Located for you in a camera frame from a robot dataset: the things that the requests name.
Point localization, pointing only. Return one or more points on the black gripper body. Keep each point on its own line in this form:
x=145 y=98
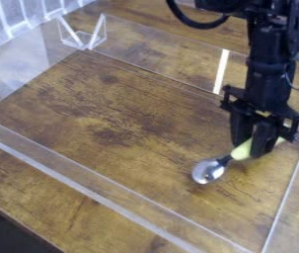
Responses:
x=264 y=98

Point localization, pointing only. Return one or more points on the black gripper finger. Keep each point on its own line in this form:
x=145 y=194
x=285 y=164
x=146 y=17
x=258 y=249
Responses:
x=264 y=139
x=241 y=127

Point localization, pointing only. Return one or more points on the green handled metal spoon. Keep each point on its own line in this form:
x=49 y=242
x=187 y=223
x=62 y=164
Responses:
x=210 y=169

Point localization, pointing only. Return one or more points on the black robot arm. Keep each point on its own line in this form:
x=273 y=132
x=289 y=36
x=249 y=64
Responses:
x=273 y=25

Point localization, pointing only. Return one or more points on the clear acrylic tray enclosure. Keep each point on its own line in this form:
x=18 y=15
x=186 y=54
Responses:
x=117 y=123

